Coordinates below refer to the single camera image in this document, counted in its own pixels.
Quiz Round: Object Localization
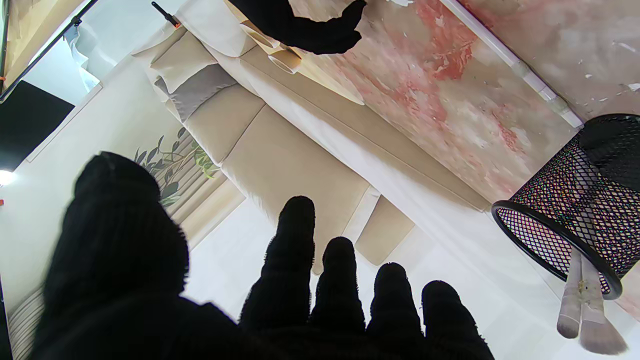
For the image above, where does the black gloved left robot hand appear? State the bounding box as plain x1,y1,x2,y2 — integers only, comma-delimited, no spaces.
30,151,496,360

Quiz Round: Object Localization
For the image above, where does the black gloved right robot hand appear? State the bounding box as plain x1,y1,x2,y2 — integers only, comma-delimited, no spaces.
227,0,367,56

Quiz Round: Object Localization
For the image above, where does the white slim makeup brush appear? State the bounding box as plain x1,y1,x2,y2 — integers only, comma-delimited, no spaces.
440,0,585,129
557,247,585,340
580,252,628,356

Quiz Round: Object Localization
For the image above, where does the black mesh brush holder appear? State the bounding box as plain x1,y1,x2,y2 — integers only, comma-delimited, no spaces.
491,114,640,301

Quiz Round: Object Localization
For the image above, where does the light wooden bowl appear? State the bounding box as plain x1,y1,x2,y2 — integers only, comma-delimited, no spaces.
267,50,304,76

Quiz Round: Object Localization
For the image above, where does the light wooden coffee table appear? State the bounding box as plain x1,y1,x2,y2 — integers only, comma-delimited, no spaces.
225,0,366,107

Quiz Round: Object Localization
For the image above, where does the sheer white curtain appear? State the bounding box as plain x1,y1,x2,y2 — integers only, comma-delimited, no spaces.
182,200,281,326

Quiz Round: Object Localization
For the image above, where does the tall branching green plant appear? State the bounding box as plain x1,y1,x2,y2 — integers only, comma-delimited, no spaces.
134,127,221,208

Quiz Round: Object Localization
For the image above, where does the beige pleated curtain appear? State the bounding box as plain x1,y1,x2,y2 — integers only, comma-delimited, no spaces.
165,135,247,247

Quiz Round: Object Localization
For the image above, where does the grey sofa cushion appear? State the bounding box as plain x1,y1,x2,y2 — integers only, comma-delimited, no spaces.
154,64,238,123

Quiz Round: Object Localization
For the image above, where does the beige sectional sofa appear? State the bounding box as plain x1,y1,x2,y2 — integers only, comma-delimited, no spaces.
131,0,626,360

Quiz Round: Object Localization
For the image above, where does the cream throw pillow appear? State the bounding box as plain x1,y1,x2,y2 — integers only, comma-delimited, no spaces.
150,31,212,94

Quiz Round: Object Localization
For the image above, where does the framed studio light panel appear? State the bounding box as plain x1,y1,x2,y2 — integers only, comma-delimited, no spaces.
0,0,99,103

